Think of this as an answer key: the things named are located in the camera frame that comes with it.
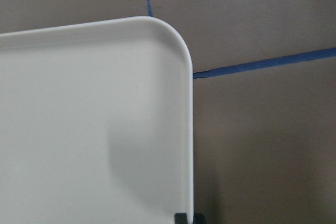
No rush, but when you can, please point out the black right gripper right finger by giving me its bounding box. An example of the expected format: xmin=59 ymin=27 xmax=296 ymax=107
xmin=193 ymin=213 xmax=206 ymax=224

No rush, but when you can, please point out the beige rabbit serving tray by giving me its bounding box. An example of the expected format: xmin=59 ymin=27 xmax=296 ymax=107
xmin=1 ymin=16 xmax=194 ymax=223

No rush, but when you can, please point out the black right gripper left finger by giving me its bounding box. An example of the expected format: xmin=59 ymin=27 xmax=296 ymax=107
xmin=175 ymin=213 xmax=188 ymax=224

